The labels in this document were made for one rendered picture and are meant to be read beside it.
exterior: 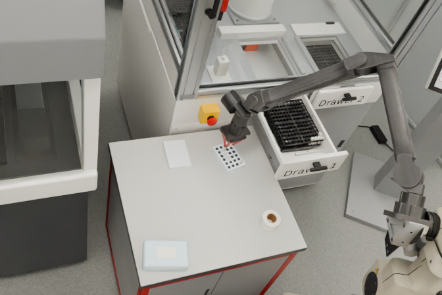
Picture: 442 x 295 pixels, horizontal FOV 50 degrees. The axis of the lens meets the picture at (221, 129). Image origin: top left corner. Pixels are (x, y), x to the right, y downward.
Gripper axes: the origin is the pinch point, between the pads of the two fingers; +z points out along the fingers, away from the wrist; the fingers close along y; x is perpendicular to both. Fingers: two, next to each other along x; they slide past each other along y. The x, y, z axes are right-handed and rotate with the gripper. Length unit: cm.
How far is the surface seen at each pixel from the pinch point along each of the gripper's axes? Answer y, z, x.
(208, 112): 3.2, -4.4, -13.8
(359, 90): -69, -7, -2
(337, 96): -59, -4, -4
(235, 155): -4.1, 7.2, 1.7
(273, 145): -15.1, -2.6, 7.8
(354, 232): -92, 84, 35
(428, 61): -193, 39, -35
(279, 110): -27.4, -3.8, -6.1
